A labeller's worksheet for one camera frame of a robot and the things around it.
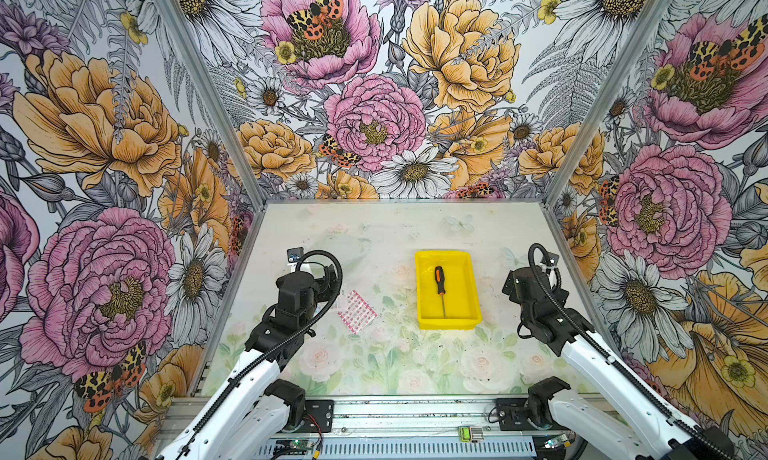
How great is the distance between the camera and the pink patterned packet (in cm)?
91

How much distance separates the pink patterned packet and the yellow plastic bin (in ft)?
0.52

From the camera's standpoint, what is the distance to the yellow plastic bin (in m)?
0.90
